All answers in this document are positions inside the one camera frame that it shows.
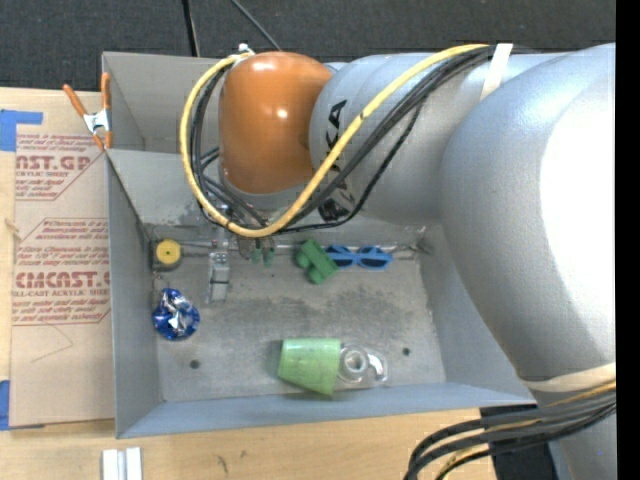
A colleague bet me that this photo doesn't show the brown cardboard board red print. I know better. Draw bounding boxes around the brown cardboard board red print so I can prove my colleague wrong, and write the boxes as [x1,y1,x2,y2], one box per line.
[0,86,117,430]

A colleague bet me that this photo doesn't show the clear glass jar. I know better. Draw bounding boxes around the clear glass jar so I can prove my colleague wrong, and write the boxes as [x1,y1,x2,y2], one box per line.
[335,343,391,388]

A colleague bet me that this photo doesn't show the blue shiny crumpled packet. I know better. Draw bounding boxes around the blue shiny crumpled packet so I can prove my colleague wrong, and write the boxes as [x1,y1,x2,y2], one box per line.
[151,287,202,342]

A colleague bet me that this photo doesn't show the blue sunglasses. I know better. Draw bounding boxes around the blue sunglasses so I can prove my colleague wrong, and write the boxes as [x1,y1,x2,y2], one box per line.
[324,243,394,273]

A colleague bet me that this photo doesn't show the green toy block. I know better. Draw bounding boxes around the green toy block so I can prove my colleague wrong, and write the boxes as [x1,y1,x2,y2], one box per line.
[293,238,340,285]

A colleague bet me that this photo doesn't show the green cup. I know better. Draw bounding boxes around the green cup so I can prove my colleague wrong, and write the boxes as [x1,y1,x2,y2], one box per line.
[276,337,343,398]

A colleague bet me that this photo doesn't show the grey metal bin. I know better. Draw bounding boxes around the grey metal bin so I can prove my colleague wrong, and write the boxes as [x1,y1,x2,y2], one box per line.
[101,51,539,440]

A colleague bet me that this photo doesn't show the yellow and grey cylinder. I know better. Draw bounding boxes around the yellow and grey cylinder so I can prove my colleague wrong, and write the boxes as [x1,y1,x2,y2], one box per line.
[151,238,184,272]

